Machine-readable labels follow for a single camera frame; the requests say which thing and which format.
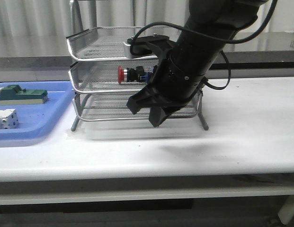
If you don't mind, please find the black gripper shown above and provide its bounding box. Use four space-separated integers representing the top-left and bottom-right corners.
126 39 208 128

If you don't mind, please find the red emergency stop button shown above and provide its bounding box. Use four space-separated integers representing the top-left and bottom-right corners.
117 65 158 84

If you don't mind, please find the silver mesh tray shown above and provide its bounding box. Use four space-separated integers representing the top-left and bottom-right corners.
72 91 201 122
66 26 185 62
68 59 158 94

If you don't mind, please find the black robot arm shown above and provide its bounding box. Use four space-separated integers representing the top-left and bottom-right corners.
127 0 264 127

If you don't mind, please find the blue plastic tray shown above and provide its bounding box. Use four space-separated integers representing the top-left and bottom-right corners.
0 81 74 143

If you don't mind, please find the white curtain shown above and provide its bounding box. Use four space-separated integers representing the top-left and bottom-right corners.
0 0 294 38

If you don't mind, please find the grey stone counter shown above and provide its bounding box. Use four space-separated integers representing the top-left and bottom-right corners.
0 32 294 71

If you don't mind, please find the green and beige electrical module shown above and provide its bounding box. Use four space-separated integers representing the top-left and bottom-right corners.
0 85 48 105

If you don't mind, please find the white circuit breaker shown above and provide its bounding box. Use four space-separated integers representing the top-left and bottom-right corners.
0 109 19 129

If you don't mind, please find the silver rack frame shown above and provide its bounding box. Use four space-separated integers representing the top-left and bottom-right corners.
69 0 209 132

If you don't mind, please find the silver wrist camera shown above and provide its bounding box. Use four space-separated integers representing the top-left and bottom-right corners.
123 34 175 59

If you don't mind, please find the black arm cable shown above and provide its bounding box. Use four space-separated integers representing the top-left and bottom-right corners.
130 0 279 90

